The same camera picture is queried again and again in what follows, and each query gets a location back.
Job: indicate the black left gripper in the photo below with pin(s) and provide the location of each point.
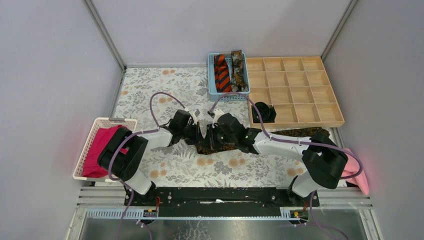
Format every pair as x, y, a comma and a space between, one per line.
199, 133

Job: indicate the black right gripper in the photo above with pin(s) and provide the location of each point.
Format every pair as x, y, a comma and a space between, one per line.
211, 131

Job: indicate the black gold patterned tie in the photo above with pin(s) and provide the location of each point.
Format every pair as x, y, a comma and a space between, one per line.
298, 132

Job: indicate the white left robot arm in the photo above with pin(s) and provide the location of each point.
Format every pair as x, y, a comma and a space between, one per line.
122, 155

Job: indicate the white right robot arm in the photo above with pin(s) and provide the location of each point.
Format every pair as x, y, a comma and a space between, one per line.
323, 160

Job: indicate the blue plastic basket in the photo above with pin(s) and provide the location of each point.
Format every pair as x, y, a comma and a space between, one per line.
231, 96

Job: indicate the dark green rolled tie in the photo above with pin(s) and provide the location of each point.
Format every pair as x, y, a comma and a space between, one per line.
267, 112

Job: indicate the brown camouflage tie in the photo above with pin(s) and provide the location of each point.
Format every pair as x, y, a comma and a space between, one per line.
238, 81

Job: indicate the orange navy striped tie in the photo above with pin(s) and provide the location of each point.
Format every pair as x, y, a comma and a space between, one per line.
222, 77

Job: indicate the floral patterned tablecloth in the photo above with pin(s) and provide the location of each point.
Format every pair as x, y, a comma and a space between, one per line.
153, 95

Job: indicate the wooden compartment tray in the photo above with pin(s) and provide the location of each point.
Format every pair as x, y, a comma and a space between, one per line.
299, 89

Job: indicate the white plastic basket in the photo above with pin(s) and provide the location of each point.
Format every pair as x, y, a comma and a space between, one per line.
99, 123

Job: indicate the red cloth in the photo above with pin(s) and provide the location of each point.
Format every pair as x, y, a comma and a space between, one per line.
91, 168

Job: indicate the pink cloth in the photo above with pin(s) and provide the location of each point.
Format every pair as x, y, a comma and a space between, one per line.
354, 173

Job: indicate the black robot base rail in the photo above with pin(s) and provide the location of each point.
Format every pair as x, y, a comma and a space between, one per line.
183, 202

